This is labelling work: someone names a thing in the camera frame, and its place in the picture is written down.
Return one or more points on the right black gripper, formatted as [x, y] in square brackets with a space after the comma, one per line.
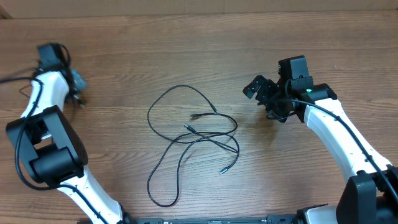
[267, 94]

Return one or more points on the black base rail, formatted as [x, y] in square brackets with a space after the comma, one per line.
[214, 220]

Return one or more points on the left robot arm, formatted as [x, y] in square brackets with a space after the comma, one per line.
[48, 152]

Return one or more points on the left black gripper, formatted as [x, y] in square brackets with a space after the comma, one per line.
[81, 83]

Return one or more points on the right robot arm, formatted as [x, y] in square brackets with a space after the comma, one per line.
[370, 194]

